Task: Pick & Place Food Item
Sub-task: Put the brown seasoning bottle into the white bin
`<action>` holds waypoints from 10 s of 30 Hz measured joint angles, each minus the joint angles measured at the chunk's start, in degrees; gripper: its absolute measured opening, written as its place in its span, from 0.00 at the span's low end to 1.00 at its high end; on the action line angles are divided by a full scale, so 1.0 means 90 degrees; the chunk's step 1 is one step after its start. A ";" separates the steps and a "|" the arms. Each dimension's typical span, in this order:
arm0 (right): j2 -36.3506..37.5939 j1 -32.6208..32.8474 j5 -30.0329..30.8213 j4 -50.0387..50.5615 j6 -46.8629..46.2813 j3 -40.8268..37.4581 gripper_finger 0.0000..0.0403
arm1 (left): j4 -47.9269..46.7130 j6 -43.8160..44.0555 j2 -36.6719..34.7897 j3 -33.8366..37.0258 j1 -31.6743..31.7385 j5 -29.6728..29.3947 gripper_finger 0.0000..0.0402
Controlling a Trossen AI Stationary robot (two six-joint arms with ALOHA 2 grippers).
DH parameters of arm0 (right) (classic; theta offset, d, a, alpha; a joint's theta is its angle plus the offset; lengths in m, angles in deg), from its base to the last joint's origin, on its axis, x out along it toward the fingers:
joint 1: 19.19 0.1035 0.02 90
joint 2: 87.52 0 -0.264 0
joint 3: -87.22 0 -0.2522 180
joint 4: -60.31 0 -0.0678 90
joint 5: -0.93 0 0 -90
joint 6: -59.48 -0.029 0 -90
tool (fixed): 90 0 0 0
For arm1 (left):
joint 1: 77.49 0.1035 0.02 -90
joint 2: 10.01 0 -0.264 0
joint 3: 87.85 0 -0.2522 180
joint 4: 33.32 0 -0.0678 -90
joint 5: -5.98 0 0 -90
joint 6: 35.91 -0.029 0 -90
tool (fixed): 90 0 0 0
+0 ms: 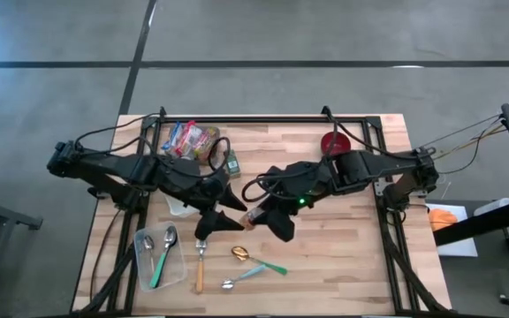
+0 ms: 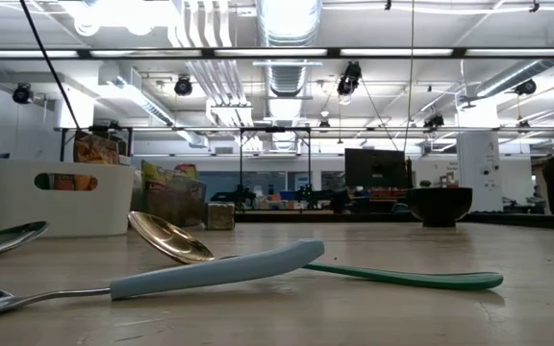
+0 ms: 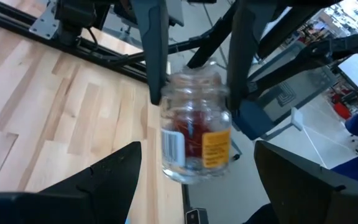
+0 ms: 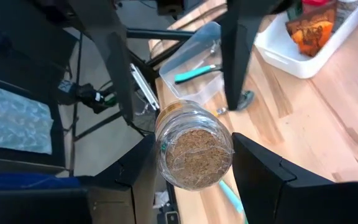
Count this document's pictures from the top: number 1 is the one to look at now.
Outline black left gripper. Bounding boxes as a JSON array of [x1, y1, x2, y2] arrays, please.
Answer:
[[183, 174, 249, 242]]

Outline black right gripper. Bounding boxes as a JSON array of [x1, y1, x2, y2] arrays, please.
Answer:
[[248, 193, 308, 243]]

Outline glass jar with yellow label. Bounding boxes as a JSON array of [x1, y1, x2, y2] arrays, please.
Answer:
[[239, 206, 268, 232]]

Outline white plastic bin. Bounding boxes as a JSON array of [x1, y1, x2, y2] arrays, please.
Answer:
[[163, 193, 202, 218]]

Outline pink and green ramen packet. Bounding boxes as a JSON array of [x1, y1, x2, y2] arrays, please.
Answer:
[[199, 126, 220, 161]]

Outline clear plastic tray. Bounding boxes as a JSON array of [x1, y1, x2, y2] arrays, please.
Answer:
[[133, 221, 188, 293]]

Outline red noodle packet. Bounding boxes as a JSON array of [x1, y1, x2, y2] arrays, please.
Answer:
[[179, 121, 203, 156]]

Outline small silver spoon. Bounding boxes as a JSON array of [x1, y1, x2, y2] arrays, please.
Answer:
[[142, 235, 156, 273]]

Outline blue and white packet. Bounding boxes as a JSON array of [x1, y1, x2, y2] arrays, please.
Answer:
[[165, 123, 181, 154]]

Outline clear plastic bin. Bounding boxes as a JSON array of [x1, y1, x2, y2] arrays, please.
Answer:
[[161, 120, 221, 163]]

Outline black bowl with red interior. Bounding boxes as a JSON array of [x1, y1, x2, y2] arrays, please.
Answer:
[[320, 131, 352, 156]]

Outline orange object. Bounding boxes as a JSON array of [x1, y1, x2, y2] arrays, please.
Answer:
[[429, 208, 459, 232]]

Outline white paper sheet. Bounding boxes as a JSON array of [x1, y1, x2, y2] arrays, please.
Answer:
[[425, 202, 480, 258]]

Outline grey metal stand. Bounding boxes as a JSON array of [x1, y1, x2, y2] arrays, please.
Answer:
[[0, 189, 43, 310]]

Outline white plastic container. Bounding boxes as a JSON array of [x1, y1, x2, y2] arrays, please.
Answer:
[[473, 197, 509, 217]]

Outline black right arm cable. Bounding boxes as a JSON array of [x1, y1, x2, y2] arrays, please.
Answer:
[[241, 170, 282, 204], [320, 104, 437, 160]]

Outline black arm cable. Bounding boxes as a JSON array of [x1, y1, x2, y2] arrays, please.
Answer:
[[320, 104, 437, 160], [241, 170, 282, 204], [73, 107, 163, 149]]

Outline gold spoon with green handle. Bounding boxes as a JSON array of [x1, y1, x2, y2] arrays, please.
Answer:
[[231, 246, 289, 276]]

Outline thick black cable loop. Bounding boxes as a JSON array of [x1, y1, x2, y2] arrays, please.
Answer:
[[208, 136, 232, 174]]

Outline silver spoon with green handle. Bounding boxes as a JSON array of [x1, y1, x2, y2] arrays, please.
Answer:
[[148, 225, 179, 289]]

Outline spoon with light blue handle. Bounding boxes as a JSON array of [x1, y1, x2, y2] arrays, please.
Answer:
[[221, 263, 268, 292]]

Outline black table frame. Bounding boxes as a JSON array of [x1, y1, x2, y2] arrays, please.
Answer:
[[77, 115, 454, 315]]

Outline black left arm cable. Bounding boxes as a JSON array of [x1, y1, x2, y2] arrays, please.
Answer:
[[73, 107, 163, 149]]

